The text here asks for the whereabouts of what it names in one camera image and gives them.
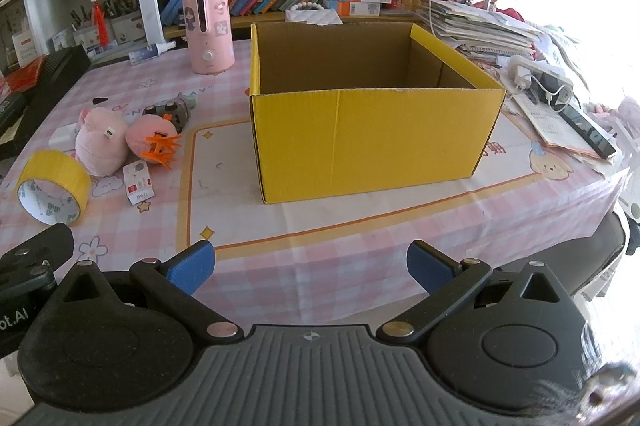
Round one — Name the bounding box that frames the pink pig plush toy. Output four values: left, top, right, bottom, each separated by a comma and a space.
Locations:
75, 107, 132, 174

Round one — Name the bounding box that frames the small picture card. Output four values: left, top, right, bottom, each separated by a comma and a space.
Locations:
51, 29, 76, 52

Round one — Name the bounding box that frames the yellow tape roll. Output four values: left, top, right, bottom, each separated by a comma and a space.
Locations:
16, 150, 92, 227

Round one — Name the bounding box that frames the black smartphone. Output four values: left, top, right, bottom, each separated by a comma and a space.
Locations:
560, 104, 618, 160

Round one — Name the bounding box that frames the small white red card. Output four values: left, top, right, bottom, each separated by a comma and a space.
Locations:
122, 159, 155, 206

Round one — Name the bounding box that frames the mint green grey gadget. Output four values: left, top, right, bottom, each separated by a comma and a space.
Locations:
142, 91, 193, 130

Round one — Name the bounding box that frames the pink chick plush toy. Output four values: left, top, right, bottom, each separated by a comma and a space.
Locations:
125, 115, 183, 170

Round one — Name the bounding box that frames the white power strip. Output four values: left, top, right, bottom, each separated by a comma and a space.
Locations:
507, 55, 573, 109

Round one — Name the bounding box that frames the red booklet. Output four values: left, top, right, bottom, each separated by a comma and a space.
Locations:
0, 56, 48, 94

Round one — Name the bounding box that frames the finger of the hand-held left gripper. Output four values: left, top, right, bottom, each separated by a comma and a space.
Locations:
0, 222, 76, 294

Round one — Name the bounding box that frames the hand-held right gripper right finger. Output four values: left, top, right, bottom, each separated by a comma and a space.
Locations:
375, 240, 576, 344

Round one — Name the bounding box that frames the stack of papers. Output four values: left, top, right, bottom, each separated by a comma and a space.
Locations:
417, 0, 546, 52

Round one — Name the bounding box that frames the red tassel ornament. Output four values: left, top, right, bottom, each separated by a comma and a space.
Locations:
89, 0, 108, 50

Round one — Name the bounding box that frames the pink humidifier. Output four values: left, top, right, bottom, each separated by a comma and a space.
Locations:
181, 0, 236, 75

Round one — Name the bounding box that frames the bunch of pens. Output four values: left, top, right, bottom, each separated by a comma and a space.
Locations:
70, 0, 141, 27

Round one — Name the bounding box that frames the white card red label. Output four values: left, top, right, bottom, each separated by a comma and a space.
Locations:
12, 31, 41, 67

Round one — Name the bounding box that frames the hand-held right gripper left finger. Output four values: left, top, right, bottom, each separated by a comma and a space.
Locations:
59, 240, 244, 343

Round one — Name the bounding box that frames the yellow cardboard box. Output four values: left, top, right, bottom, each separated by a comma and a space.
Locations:
248, 21, 507, 205

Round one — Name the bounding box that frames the white blue spray bottle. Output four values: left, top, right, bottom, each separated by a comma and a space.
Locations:
128, 41, 177, 65

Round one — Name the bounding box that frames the white charger plug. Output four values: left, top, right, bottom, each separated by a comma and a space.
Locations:
510, 61, 533, 90

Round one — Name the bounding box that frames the pink checked tablecloth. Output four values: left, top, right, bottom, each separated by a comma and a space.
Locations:
0, 37, 631, 324

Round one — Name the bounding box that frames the white pen holder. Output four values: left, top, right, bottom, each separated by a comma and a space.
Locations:
109, 9, 146, 44
72, 24, 113, 50

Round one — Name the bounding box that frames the pink edged paper sheet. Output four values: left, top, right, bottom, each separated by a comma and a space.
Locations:
502, 94, 621, 177

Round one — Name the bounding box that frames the black ribbed case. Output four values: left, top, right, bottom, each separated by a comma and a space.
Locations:
0, 45, 92, 157

